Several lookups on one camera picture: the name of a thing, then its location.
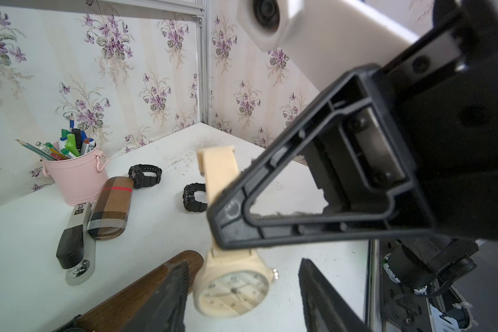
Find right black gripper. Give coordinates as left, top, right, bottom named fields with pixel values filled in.
left=373, top=1, right=498, bottom=240

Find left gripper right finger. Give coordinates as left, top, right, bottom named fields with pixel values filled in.
left=298, top=258, right=369, bottom=332

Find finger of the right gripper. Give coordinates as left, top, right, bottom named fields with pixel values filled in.
left=207, top=64, right=435, bottom=250

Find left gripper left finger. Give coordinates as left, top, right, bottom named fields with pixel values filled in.
left=121, top=261, right=190, bottom=332

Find wooden watch stand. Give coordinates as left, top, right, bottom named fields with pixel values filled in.
left=57, top=250, right=204, bottom=331

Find black sport watch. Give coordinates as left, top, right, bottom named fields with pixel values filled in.
left=128, top=164, right=163, bottom=189
left=183, top=183, right=208, bottom=213

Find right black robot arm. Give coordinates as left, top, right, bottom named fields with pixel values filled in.
left=207, top=1, right=498, bottom=331

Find black and beige stapler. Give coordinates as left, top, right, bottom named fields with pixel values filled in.
left=56, top=202, right=95, bottom=286

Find pink pen bucket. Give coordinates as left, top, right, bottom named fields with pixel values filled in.
left=42, top=147, right=109, bottom=206

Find pens in bucket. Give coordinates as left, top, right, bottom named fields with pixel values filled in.
left=15, top=113, right=98, bottom=161

